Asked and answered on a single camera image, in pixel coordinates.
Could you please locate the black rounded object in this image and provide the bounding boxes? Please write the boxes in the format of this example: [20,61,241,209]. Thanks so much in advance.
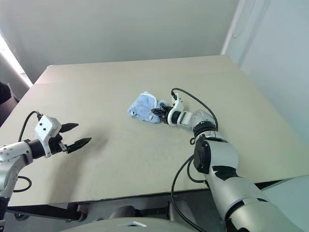
[0,81,13,106]

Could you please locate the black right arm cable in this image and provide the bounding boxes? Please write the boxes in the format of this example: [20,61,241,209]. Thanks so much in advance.
[169,87,219,232]

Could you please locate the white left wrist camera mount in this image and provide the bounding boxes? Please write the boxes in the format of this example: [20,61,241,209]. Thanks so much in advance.
[34,115,62,159]

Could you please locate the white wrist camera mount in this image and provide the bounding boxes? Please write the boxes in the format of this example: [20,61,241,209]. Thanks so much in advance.
[34,115,62,159]
[170,92,188,115]

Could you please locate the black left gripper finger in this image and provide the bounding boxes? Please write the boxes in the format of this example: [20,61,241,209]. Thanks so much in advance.
[66,137,93,154]
[59,122,80,133]

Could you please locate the dark rounded shape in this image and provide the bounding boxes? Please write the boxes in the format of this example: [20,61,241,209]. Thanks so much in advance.
[109,205,143,219]

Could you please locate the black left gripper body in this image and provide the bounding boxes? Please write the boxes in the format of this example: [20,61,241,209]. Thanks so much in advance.
[49,133,69,156]

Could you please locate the grey cylinder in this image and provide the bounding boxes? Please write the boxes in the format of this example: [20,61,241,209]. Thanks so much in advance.
[167,200,184,222]

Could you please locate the grey robot torso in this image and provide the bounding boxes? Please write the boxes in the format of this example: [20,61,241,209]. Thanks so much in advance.
[60,216,185,232]

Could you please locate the black table frame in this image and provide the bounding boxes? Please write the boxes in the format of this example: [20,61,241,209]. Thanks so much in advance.
[3,179,290,223]

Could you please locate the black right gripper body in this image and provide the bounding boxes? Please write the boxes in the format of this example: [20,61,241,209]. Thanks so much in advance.
[161,105,173,121]

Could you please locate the light blue towel white trim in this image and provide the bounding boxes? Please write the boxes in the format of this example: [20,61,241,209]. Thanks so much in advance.
[127,91,168,124]

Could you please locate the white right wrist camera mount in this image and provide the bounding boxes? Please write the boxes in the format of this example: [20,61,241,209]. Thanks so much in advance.
[170,92,188,115]

